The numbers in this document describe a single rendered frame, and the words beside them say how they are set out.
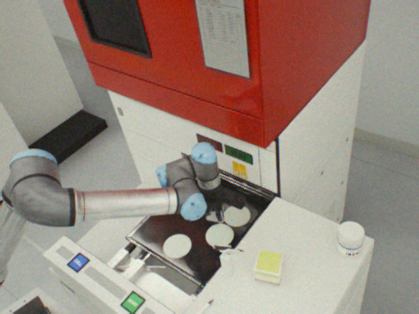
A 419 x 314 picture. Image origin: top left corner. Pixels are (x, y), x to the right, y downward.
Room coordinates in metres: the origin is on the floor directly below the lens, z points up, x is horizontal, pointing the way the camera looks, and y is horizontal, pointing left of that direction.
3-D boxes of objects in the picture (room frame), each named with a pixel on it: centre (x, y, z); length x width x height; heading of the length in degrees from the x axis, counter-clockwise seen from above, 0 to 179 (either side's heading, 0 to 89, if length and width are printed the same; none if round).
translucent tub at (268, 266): (0.66, -0.12, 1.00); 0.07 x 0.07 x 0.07; 64
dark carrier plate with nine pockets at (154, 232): (0.96, 0.09, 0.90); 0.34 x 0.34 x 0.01; 45
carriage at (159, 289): (0.76, 0.26, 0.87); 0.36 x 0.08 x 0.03; 45
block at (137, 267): (0.81, 0.32, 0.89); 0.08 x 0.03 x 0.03; 135
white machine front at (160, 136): (1.25, 0.07, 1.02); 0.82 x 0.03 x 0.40; 45
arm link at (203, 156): (0.94, 0.01, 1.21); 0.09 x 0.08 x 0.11; 105
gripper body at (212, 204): (0.95, 0.02, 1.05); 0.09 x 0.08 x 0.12; 75
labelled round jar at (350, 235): (0.70, -0.37, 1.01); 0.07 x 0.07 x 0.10
